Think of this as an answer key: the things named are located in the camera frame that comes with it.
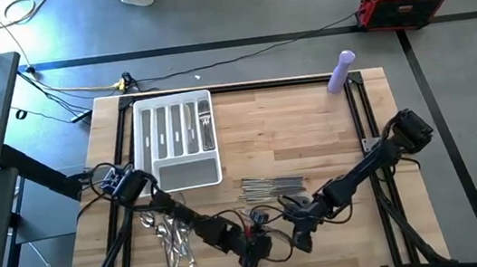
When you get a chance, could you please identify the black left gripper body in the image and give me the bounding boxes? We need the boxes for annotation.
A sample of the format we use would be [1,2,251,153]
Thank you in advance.
[228,209,277,267]

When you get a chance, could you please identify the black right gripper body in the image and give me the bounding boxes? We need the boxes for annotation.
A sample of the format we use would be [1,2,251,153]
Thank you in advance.
[278,189,330,238]

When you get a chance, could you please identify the white plastic cutlery tray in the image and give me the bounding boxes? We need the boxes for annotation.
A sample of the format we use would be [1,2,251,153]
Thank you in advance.
[125,88,224,197]

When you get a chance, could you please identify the silver fork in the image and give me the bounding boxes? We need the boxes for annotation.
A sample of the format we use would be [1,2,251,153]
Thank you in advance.
[200,99,216,152]
[198,109,215,152]
[196,100,211,152]

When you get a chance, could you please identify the silver spoon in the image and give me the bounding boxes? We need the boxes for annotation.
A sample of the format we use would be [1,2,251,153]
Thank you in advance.
[165,223,181,267]
[163,225,181,255]
[180,225,198,267]
[155,222,178,267]
[139,209,174,267]
[171,224,190,267]

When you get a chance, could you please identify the lilac vase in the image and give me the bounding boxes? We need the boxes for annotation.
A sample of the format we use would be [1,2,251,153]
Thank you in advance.
[323,49,361,95]

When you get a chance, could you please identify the black flat adapter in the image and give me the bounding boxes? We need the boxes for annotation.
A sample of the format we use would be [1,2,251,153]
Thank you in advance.
[69,109,95,125]

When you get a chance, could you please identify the black desk leg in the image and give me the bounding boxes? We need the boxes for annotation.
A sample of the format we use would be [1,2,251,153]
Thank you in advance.
[0,134,86,211]

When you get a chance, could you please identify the black radio power cable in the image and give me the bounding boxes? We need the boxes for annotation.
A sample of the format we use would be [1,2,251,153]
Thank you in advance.
[124,11,365,87]

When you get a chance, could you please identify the yellow cable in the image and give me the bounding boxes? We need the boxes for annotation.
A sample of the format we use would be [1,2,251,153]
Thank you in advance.
[33,63,128,103]

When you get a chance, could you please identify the black cable plug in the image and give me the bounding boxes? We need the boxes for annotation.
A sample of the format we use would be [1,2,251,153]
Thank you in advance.
[119,71,137,92]

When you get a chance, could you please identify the black floor cable bundle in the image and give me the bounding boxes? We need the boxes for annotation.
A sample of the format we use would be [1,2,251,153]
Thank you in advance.
[15,62,94,129]

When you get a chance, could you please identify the cream cable loop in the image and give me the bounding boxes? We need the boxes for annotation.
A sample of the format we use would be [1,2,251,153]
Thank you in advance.
[0,0,57,33]

